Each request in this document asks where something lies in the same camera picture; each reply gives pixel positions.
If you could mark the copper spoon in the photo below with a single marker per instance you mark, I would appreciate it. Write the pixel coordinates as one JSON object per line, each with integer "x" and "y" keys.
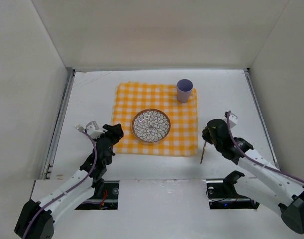
{"x": 203, "y": 152}

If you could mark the aluminium rail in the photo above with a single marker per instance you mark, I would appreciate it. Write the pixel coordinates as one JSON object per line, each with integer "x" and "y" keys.
{"x": 49, "y": 158}
{"x": 247, "y": 75}

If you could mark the floral patterned plate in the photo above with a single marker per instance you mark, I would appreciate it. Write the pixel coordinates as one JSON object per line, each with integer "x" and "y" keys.
{"x": 150, "y": 126}

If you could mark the yellow checkered cloth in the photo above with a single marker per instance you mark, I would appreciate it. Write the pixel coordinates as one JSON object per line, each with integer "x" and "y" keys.
{"x": 133, "y": 97}

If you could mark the silver copper fork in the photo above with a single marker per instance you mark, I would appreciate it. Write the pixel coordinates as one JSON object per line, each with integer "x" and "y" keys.
{"x": 79, "y": 128}

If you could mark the left aluminium rail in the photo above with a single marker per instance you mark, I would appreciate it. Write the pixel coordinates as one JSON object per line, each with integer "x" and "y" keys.
{"x": 49, "y": 158}

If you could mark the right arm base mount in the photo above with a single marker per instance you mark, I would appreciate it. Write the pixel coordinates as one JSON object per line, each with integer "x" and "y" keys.
{"x": 222, "y": 195}

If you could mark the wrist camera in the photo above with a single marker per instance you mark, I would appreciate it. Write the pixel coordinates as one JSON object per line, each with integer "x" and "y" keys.
{"x": 231, "y": 119}
{"x": 93, "y": 129}

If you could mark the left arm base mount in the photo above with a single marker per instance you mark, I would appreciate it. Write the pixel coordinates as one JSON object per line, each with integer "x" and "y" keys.
{"x": 106, "y": 200}

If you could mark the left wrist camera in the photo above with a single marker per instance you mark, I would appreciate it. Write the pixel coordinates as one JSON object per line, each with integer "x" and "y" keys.
{"x": 93, "y": 129}

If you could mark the right aluminium rail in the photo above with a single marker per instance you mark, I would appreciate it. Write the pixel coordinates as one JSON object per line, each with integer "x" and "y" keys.
{"x": 247, "y": 75}

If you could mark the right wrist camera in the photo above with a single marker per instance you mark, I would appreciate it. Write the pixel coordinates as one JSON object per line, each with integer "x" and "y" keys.
{"x": 231, "y": 119}

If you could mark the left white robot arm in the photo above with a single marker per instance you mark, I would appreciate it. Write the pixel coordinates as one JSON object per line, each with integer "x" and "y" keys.
{"x": 37, "y": 219}

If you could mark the lilac cup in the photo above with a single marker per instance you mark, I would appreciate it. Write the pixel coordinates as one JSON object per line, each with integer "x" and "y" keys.
{"x": 184, "y": 88}

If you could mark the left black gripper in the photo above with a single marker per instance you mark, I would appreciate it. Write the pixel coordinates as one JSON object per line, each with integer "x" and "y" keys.
{"x": 111, "y": 133}

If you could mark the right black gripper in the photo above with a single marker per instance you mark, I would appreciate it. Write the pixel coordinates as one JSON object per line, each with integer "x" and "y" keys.
{"x": 209, "y": 135}

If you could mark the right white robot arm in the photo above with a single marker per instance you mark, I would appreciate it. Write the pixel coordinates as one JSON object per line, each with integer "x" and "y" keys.
{"x": 270, "y": 187}

